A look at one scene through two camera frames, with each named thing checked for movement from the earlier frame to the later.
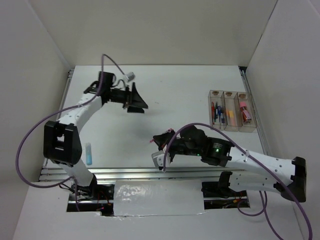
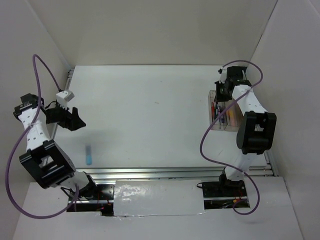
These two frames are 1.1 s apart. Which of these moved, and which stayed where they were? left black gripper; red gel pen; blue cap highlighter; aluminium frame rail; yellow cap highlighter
Moved: left black gripper
Stayed: aluminium frame rail; blue cap highlighter; red gel pen; yellow cap highlighter
